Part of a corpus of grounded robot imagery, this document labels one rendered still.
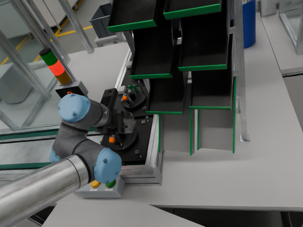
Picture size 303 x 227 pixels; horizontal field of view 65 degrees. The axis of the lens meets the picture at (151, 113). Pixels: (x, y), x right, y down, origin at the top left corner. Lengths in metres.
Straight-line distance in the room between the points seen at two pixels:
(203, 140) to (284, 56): 0.79
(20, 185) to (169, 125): 0.61
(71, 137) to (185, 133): 0.46
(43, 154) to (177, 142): 0.78
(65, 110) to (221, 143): 0.57
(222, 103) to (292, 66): 0.74
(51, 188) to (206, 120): 0.61
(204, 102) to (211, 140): 0.19
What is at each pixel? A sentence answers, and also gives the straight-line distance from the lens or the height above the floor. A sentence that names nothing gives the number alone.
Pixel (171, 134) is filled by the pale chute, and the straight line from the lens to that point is 0.95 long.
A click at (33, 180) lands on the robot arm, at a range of 0.51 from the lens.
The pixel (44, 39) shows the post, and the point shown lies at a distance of 1.05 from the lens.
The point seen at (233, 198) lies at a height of 0.86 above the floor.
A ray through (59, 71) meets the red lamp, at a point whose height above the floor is 1.32.
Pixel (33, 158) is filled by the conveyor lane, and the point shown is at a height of 0.92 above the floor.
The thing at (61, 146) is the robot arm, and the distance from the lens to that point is 0.65.
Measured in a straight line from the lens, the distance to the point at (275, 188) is 1.01.
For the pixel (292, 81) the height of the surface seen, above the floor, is 0.77.
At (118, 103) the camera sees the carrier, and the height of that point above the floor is 0.97.
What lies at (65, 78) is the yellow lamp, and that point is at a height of 1.28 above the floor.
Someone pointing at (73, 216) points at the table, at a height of 0.86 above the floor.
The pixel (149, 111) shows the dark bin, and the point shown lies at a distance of 0.84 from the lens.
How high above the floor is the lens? 1.76
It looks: 43 degrees down
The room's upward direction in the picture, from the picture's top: 24 degrees counter-clockwise
